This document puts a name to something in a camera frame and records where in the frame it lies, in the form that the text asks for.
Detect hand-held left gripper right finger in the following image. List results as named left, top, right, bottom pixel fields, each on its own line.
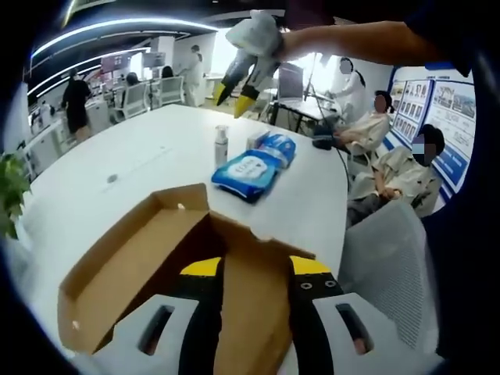
left=288, top=255, right=445, bottom=375

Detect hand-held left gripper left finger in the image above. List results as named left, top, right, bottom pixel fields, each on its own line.
left=111, top=256, right=226, bottom=375

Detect white printed carton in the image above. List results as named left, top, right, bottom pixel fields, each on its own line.
left=245, top=131, right=272, bottom=151

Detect dark blue tissue pack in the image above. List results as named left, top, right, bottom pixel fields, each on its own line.
left=255, top=134, right=298, bottom=170

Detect white spray bottle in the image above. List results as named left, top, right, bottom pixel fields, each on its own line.
left=213, top=124, right=230, bottom=166

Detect light blue soft wipes pack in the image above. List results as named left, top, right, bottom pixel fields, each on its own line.
left=211, top=152, right=280, bottom=205

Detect brown cardboard shoe box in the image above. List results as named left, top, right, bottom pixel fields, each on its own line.
left=57, top=182, right=317, bottom=375

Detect person's right hand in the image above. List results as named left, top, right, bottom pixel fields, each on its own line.
left=279, top=28, right=316, bottom=64

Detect open laptop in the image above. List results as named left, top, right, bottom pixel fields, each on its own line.
left=277, top=62, right=306, bottom=104

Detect black leg side table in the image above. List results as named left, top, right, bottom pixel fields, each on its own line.
left=267, top=95, right=345, bottom=136

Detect grey mesh office chair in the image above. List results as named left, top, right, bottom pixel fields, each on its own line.
left=337, top=200, right=441, bottom=361

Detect white office chairs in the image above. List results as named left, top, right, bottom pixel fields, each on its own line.
left=112, top=76, right=185, bottom=123

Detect ceiling light strips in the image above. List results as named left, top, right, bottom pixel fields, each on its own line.
left=29, top=17, right=220, bottom=99

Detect person's dark blue shirt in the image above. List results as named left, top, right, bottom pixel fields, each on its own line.
left=404, top=0, right=500, bottom=368

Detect green plant in white pot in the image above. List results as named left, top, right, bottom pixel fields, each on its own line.
left=0, top=152, right=33, bottom=241

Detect wall monitor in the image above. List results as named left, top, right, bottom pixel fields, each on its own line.
left=100, top=54, right=132, bottom=76

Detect wall poster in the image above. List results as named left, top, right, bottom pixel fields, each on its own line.
left=427, top=79, right=477, bottom=191
left=389, top=75, right=435, bottom=148

